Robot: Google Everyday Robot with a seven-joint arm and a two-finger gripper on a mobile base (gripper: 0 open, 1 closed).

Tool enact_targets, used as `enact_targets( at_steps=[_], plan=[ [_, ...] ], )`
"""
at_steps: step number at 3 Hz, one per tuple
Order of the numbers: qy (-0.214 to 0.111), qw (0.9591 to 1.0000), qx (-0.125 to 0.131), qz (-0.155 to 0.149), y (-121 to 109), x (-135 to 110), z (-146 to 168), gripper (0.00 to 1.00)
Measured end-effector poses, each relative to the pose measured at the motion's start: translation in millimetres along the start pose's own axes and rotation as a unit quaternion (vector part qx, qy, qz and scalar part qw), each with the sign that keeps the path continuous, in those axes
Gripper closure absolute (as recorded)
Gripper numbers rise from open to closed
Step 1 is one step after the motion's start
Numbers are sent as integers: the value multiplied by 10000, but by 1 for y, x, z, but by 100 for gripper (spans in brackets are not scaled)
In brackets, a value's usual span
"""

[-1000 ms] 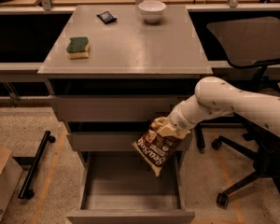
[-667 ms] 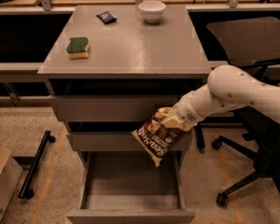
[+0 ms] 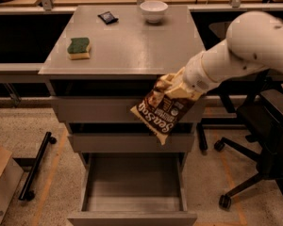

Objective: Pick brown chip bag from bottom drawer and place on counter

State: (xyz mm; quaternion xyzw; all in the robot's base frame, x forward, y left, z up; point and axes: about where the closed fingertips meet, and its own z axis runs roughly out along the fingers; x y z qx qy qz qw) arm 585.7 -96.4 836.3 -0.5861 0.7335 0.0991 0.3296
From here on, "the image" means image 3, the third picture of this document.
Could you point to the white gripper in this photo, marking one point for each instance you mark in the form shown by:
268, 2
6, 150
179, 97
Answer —
195, 73

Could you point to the brown sea salt chip bag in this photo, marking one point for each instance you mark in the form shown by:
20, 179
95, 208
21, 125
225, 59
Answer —
160, 113

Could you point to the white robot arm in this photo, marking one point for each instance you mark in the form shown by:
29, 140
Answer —
253, 43

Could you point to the grey drawer cabinet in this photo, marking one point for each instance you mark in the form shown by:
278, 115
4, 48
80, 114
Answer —
128, 49

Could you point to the grey middle drawer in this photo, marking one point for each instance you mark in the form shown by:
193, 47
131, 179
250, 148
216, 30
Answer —
128, 138

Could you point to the grey drawer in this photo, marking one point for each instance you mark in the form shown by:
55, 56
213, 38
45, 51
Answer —
98, 101
133, 189
128, 138

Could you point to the grey top drawer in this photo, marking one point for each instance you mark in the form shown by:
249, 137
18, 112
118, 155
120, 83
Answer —
98, 101

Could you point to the grey bottom drawer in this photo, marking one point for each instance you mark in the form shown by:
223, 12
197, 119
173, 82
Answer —
133, 189

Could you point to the black table leg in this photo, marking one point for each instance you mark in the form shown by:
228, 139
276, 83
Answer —
202, 138

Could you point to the white bowl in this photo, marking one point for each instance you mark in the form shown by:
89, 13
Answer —
153, 11

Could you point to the small black snack packet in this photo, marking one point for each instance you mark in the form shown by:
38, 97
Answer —
108, 18

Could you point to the black office chair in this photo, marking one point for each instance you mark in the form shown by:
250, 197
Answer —
262, 114

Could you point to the green yellow sponge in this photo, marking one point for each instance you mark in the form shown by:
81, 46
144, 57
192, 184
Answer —
79, 48

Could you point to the black caster bar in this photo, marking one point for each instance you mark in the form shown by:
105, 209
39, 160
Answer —
33, 163

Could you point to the cardboard box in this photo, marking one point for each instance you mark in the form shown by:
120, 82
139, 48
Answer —
10, 176

